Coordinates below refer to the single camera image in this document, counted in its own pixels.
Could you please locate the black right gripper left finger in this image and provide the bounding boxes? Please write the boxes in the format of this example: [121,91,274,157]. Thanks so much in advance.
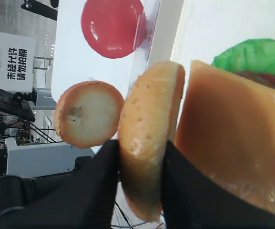
[0,140,119,229]

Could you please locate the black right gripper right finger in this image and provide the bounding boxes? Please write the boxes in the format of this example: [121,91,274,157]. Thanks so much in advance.
[161,141,275,229]

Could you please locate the golden bun half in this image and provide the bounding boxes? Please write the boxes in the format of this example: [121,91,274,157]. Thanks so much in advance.
[118,61,185,222]

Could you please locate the orange cheese slice on stack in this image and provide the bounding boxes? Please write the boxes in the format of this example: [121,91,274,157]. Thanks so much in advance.
[175,61,275,213]

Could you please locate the green lettuce under cheese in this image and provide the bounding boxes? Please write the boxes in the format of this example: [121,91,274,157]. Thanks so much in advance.
[212,39,275,75]

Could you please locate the red tomato slice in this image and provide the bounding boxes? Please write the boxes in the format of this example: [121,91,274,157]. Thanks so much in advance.
[81,0,148,59]

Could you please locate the grey cabinet in background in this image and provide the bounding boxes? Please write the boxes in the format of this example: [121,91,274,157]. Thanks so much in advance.
[5,138,95,177]

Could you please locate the bun half with white face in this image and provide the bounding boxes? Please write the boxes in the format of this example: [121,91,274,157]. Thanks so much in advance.
[54,81,124,149]

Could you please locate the black monitor on stand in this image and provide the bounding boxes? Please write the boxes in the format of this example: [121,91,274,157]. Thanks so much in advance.
[0,89,35,122]

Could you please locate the white sign with chinese text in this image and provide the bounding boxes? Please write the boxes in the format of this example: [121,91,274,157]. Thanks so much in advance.
[0,32,36,92]

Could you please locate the white rectangular metal tray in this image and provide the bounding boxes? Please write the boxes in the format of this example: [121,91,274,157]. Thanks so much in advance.
[171,0,275,68]

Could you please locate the left long clear rail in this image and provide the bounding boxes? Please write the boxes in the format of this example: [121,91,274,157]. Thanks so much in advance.
[128,0,161,92]

